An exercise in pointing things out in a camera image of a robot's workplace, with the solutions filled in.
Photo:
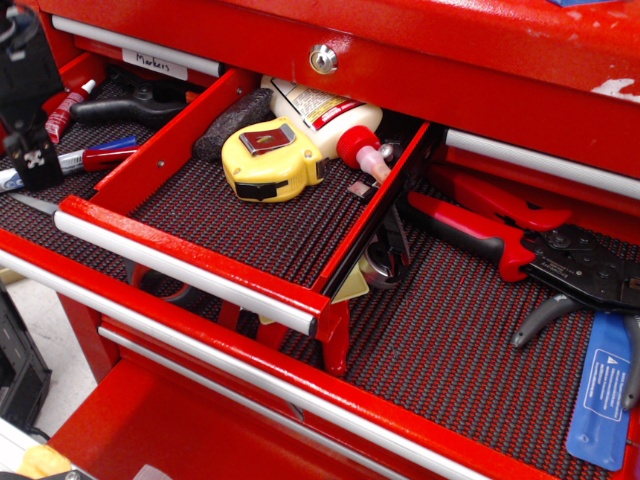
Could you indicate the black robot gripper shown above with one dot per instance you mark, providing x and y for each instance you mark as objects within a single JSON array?
[{"x": 29, "y": 77}]

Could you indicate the blue capped white marker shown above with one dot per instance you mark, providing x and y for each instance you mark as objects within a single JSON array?
[{"x": 124, "y": 142}]

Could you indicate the white markers drawer label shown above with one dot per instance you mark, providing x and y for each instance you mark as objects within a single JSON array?
[{"x": 155, "y": 64}]

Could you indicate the small open red drawer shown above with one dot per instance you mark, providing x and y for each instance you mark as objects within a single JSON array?
[{"x": 286, "y": 261}]

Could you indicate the wide open red drawer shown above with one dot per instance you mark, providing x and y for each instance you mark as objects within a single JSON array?
[{"x": 432, "y": 387}]

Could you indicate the red capped white marker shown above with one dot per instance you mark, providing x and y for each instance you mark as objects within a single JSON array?
[{"x": 70, "y": 163}]

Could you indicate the red threadlocker tube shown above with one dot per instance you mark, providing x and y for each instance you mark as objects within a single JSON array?
[{"x": 58, "y": 121}]

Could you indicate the black spring clamp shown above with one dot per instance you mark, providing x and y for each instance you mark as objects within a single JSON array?
[{"x": 152, "y": 103}]

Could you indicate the black tape roll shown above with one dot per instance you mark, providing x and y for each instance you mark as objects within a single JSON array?
[{"x": 160, "y": 285}]

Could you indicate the black box on floor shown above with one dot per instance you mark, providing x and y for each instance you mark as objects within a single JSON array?
[{"x": 25, "y": 377}]

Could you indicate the dark grey sanding sponge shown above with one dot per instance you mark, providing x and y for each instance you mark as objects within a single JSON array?
[{"x": 249, "y": 110}]

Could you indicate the yellow tape measure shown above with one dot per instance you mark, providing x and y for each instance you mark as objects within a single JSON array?
[{"x": 271, "y": 161}]

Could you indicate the red metal tool chest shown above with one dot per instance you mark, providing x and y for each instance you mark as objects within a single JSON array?
[{"x": 562, "y": 82}]

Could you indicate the silver cabinet lock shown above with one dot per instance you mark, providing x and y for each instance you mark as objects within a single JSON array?
[{"x": 323, "y": 60}]

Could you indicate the white glue bottle red cap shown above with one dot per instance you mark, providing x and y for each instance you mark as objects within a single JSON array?
[{"x": 340, "y": 127}]

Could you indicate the silver round metal tool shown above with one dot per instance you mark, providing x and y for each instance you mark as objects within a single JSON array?
[{"x": 386, "y": 259}]

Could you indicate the red handled crimping tool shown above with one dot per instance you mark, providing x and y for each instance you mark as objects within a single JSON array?
[{"x": 523, "y": 241}]

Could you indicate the grey handled pliers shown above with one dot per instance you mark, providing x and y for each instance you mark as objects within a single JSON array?
[{"x": 560, "y": 305}]

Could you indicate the upper right closed drawer handle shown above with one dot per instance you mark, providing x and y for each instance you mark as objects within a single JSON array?
[{"x": 586, "y": 175}]

